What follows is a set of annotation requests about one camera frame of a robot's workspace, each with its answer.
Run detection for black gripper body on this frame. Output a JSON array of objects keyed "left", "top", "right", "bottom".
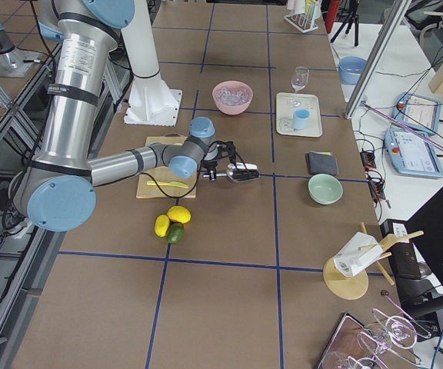
[{"left": 201, "top": 141, "right": 238, "bottom": 171}]

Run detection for metal ice scoop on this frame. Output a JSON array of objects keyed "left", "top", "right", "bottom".
[{"left": 218, "top": 162, "right": 260, "bottom": 183}]

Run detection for pink bowl with ice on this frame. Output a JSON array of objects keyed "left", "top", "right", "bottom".
[{"left": 212, "top": 81, "right": 253, "bottom": 115}]

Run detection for light blue cup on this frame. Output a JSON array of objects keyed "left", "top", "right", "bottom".
[{"left": 292, "top": 108, "right": 310, "bottom": 131}]

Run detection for pink cup in rack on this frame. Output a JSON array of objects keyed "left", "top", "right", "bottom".
[{"left": 286, "top": 0, "right": 295, "bottom": 11}]

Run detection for white cup in rack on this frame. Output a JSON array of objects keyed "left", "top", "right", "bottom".
[{"left": 294, "top": 0, "right": 310, "bottom": 15}]

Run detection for yellow cup in rack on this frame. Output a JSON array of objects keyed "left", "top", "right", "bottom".
[{"left": 306, "top": 0, "right": 321, "bottom": 20}]

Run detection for yellow plastic knife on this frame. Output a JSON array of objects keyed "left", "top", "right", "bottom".
[{"left": 146, "top": 180, "right": 188, "bottom": 189}]

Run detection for wooden cutting board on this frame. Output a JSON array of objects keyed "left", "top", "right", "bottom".
[{"left": 135, "top": 135, "right": 198, "bottom": 201}]

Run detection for yellow lemon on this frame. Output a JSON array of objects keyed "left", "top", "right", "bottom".
[
  {"left": 167, "top": 205, "right": 192, "bottom": 224},
  {"left": 154, "top": 214, "right": 171, "bottom": 238}
]

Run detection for green lime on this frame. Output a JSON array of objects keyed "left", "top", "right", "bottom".
[{"left": 165, "top": 223, "right": 185, "bottom": 244}]

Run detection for white bear tray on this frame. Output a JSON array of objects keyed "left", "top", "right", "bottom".
[{"left": 276, "top": 92, "right": 322, "bottom": 138}]

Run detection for clear wine glass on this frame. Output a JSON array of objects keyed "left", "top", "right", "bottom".
[{"left": 288, "top": 66, "right": 309, "bottom": 108}]

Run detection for green bowl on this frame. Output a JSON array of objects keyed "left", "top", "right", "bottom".
[{"left": 308, "top": 174, "right": 344, "bottom": 205}]

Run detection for blue bowl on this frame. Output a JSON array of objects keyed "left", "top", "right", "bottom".
[{"left": 338, "top": 56, "right": 367, "bottom": 85}]

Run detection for white carton on stand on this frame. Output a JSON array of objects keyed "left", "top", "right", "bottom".
[{"left": 333, "top": 232, "right": 383, "bottom": 278}]

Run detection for wooden mug stand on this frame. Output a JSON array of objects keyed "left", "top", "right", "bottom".
[{"left": 323, "top": 222, "right": 424, "bottom": 300}]

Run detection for red cylinder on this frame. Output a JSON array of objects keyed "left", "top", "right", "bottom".
[{"left": 325, "top": 0, "right": 340, "bottom": 34}]

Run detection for near teach pendant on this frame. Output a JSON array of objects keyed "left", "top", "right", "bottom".
[{"left": 384, "top": 128, "right": 443, "bottom": 179}]

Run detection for teach pendant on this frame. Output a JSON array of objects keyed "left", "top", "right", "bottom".
[
  {"left": 392, "top": 92, "right": 441, "bottom": 135},
  {"left": 384, "top": 128, "right": 443, "bottom": 179}
]

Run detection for far teach pendant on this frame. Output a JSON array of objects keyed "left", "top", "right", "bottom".
[{"left": 392, "top": 92, "right": 441, "bottom": 135}]

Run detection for black tripod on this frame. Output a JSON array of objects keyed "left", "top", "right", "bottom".
[{"left": 330, "top": 0, "right": 360, "bottom": 47}]

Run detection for dark tray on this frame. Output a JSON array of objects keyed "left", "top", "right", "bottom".
[{"left": 314, "top": 312, "right": 380, "bottom": 368}]

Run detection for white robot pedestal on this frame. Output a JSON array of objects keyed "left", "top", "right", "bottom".
[{"left": 122, "top": 1, "right": 182, "bottom": 127}]

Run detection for white wire cup rack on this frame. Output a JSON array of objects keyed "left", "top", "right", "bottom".
[{"left": 284, "top": 10, "right": 318, "bottom": 33}]

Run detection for aluminium frame post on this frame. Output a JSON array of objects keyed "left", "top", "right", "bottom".
[{"left": 344, "top": 0, "right": 412, "bottom": 120}]

